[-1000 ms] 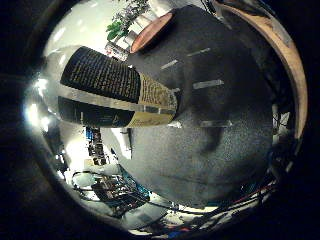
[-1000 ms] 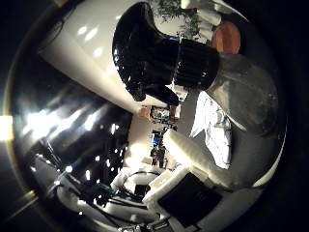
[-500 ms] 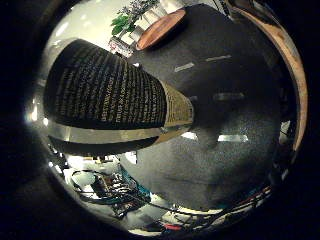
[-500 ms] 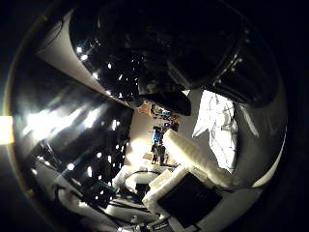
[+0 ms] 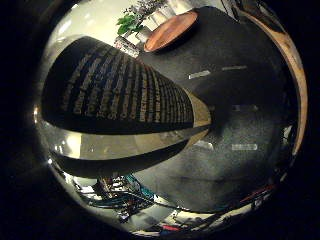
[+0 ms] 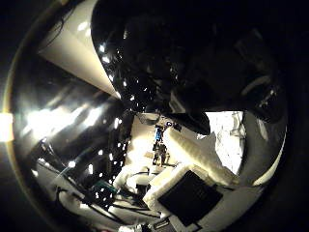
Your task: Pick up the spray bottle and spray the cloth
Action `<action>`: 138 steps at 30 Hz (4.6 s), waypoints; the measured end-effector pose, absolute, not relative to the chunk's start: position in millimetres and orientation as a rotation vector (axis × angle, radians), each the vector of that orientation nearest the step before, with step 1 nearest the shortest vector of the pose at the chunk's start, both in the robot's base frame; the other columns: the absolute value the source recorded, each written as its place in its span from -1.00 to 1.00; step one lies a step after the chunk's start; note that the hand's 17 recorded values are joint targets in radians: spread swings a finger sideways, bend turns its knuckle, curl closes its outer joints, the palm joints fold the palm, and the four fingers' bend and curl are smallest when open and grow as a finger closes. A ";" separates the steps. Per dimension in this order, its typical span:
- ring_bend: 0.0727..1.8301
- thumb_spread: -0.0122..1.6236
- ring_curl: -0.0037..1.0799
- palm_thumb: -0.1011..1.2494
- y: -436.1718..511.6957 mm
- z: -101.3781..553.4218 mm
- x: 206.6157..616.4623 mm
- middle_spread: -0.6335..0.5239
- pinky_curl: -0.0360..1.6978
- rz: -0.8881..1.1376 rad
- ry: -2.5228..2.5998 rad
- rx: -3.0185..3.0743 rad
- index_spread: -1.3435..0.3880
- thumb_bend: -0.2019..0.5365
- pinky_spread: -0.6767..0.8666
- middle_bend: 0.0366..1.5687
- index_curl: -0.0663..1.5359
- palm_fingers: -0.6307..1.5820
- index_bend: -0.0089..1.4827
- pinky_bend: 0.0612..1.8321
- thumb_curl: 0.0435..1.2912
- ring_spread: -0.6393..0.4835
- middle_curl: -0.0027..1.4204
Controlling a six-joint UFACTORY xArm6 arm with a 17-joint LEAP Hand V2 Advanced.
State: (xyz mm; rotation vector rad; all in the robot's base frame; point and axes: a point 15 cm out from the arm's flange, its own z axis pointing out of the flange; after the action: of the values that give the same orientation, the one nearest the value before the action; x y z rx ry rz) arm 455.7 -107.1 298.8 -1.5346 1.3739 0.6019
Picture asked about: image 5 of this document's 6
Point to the small dark potted plant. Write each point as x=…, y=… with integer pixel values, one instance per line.
x=150, y=6

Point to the patterned white package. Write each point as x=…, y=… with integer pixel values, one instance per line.
x=126, y=46

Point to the black label spray bottle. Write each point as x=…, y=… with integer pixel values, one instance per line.
x=116, y=93

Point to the light wooden desk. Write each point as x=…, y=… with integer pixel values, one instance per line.
x=293, y=66

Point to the round wooden board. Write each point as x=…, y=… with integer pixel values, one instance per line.
x=170, y=31

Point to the bright green potted plant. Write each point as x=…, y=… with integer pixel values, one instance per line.
x=128, y=23

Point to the grey tape strip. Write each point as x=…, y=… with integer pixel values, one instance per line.
x=245, y=147
x=199, y=74
x=234, y=68

